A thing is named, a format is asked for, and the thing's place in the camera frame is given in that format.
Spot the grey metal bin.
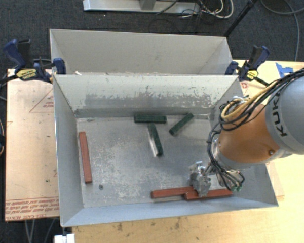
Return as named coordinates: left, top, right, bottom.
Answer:
left=49, top=28, right=279, bottom=228

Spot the dark green flat block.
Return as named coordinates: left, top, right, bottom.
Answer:
left=134, top=113, right=168, bottom=124
left=168, top=112, right=195, bottom=137
left=147, top=123, right=165, bottom=157

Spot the red-brown flat block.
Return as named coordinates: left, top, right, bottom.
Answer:
left=184, top=188, right=234, bottom=201
left=150, top=186, right=198, bottom=200
left=78, top=131, right=93, bottom=185

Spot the brown cardboard board, red print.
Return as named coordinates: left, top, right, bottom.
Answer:
left=5, top=68, right=286, bottom=223

